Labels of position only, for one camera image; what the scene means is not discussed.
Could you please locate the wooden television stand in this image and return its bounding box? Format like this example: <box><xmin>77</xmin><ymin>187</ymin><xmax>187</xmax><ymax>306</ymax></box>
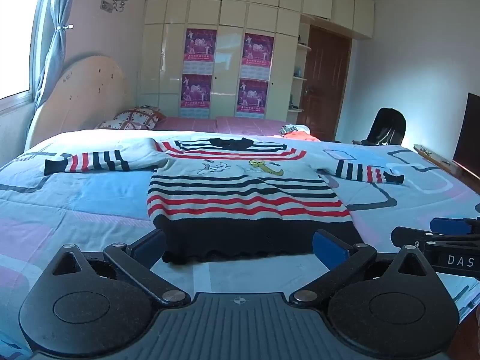
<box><xmin>413</xmin><ymin>143</ymin><xmax>480</xmax><ymax>193</ymax></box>

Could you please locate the black television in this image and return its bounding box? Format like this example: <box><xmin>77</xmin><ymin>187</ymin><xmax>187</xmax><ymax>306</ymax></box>
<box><xmin>452</xmin><ymin>92</ymin><xmax>480</xmax><ymax>179</ymax></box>

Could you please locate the orange cloth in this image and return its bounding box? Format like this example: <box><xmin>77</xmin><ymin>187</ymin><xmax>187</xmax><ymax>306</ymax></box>
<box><xmin>284</xmin><ymin>131</ymin><xmax>322</xmax><ymax>143</ymax></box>

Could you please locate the cream corner shelf unit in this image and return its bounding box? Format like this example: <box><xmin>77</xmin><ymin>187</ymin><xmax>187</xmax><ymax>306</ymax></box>
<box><xmin>287</xmin><ymin>34</ymin><xmax>313</xmax><ymax>113</ymax></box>

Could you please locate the light blue patterned bed cover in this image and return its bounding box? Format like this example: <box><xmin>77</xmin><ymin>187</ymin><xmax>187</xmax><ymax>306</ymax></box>
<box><xmin>0</xmin><ymin>129</ymin><xmax>480</xmax><ymax>360</ymax></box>

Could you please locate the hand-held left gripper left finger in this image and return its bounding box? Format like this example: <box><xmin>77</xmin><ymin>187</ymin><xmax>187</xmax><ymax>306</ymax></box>
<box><xmin>50</xmin><ymin>229</ymin><xmax>192</xmax><ymax>308</ymax></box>

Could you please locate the blue curtain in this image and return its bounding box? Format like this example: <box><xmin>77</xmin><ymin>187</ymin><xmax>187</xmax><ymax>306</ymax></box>
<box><xmin>34</xmin><ymin>0</ymin><xmax>78</xmax><ymax>108</ymax></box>

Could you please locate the black chair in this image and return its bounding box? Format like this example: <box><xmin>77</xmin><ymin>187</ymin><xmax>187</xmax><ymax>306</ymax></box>
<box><xmin>361</xmin><ymin>107</ymin><xmax>407</xmax><ymax>146</ymax></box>

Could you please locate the brown wooden door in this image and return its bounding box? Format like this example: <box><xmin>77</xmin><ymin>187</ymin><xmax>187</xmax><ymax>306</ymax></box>
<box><xmin>296</xmin><ymin>25</ymin><xmax>353</xmax><ymax>142</ymax></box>

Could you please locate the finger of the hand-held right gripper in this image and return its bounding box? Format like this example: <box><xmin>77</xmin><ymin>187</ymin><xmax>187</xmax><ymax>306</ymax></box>
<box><xmin>430</xmin><ymin>216</ymin><xmax>480</xmax><ymax>236</ymax></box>
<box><xmin>391</xmin><ymin>226</ymin><xmax>480</xmax><ymax>249</ymax></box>

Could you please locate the pink wall poster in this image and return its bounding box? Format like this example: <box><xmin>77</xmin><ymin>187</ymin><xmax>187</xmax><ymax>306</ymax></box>
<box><xmin>235</xmin><ymin>78</ymin><xmax>269</xmax><ymax>119</ymax></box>
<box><xmin>241</xmin><ymin>33</ymin><xmax>274</xmax><ymax>80</ymax></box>
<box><xmin>183</xmin><ymin>28</ymin><xmax>218</xmax><ymax>74</ymax></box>
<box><xmin>179</xmin><ymin>74</ymin><xmax>213</xmax><ymax>119</ymax></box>

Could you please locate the red patterned pillow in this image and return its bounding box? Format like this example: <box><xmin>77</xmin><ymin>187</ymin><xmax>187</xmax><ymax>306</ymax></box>
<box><xmin>94</xmin><ymin>119</ymin><xmax>151</xmax><ymax>131</ymax></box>
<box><xmin>114</xmin><ymin>107</ymin><xmax>166</xmax><ymax>130</ymax></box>

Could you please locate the striped cloth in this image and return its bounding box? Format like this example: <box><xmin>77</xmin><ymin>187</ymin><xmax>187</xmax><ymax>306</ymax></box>
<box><xmin>279</xmin><ymin>124</ymin><xmax>312</xmax><ymax>136</ymax></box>

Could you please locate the striped knit sweater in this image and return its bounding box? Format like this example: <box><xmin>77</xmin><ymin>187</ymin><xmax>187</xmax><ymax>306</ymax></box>
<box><xmin>44</xmin><ymin>137</ymin><xmax>406</xmax><ymax>265</ymax></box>

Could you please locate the beige wooden headboard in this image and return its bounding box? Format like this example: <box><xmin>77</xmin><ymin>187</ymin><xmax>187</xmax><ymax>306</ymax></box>
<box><xmin>28</xmin><ymin>55</ymin><xmax>132</xmax><ymax>150</ymax></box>

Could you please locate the cream wardrobe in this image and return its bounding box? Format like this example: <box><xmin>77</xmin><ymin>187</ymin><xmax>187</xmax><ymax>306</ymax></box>
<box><xmin>139</xmin><ymin>0</ymin><xmax>376</xmax><ymax>119</ymax></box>

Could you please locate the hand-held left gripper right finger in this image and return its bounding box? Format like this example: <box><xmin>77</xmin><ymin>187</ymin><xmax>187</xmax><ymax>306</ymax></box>
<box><xmin>290</xmin><ymin>229</ymin><xmax>433</xmax><ymax>305</ymax></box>

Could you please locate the window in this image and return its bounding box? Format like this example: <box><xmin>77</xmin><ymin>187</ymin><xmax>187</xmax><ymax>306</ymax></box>
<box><xmin>0</xmin><ymin>0</ymin><xmax>50</xmax><ymax>100</ymax></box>

